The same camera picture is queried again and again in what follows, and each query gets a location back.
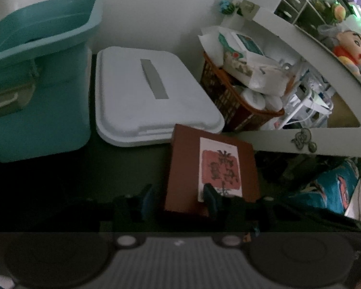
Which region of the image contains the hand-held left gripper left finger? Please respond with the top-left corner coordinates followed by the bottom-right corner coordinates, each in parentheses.
top-left (63, 184), bottom-right (154, 247)

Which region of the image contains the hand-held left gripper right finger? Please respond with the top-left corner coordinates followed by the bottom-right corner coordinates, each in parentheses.
top-left (203, 184), bottom-right (322, 247)

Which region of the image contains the brown box with label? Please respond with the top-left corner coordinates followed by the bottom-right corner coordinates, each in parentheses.
top-left (163, 123), bottom-right (261, 218)

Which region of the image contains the white storage bin lid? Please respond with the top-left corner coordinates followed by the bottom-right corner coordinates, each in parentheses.
top-left (95, 46), bottom-right (226, 149)

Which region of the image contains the teal plastic storage bin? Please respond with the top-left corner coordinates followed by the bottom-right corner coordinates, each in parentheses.
top-left (0, 0), bottom-right (104, 164)

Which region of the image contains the dark green desktop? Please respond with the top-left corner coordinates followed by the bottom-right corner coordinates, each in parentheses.
top-left (0, 48), bottom-right (292, 235)

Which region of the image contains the brown woven basket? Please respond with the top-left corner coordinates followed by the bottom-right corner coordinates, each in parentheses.
top-left (200, 51), bottom-right (285, 132)

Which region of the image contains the metal mouse-shaped ornament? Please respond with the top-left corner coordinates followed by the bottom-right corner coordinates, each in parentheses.
top-left (291, 128), bottom-right (318, 153)

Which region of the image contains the teal patterned blanket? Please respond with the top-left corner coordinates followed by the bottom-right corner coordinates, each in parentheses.
top-left (289, 159), bottom-right (361, 218)

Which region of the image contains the brown basket with papers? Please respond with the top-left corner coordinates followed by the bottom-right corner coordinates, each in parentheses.
top-left (198, 26), bottom-right (296, 112)

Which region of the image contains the white box with teal picture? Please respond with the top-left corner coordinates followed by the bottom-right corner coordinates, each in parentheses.
top-left (231, 32), bottom-right (266, 57)

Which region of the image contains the small green plant figurine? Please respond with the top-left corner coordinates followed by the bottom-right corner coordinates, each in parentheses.
top-left (219, 0), bottom-right (240, 14)

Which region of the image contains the small pale card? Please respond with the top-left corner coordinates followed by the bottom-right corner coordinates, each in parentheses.
top-left (241, 0), bottom-right (261, 17)

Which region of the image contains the cartoon boy plush toy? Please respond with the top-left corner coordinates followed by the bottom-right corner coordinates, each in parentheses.
top-left (332, 30), bottom-right (361, 76)

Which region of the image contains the white cubby shelf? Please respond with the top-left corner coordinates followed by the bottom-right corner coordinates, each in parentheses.
top-left (274, 0), bottom-right (349, 34)

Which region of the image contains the burger plush toy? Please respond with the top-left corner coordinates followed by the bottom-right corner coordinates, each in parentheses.
top-left (332, 4), bottom-right (347, 22)

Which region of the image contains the white wire rack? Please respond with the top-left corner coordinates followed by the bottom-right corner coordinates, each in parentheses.
top-left (277, 75), bottom-right (333, 130)

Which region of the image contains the white wooden furniture frame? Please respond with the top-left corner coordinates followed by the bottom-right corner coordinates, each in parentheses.
top-left (223, 7), bottom-right (361, 159)

